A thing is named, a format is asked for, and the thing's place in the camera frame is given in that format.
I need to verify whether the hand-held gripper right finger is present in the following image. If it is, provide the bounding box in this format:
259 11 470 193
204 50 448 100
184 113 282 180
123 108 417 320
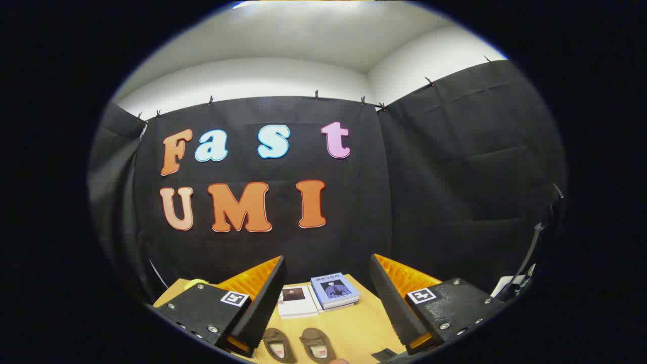
369 253 506 355

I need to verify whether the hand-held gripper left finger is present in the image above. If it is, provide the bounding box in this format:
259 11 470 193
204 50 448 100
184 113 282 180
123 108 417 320
150 255 289 358

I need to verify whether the brown fuzzy shoe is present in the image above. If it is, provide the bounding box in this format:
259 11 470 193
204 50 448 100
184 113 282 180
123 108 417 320
262 328 298 363
299 327 337 363

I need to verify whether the white book with portrait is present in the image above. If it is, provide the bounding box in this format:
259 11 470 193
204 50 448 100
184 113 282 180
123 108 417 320
277 285 319 319

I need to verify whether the blue cover book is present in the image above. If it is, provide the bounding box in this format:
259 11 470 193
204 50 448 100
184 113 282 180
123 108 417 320
310 272 360 308

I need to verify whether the row of black cloth clips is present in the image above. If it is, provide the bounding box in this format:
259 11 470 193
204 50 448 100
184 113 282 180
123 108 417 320
136 56 493 121

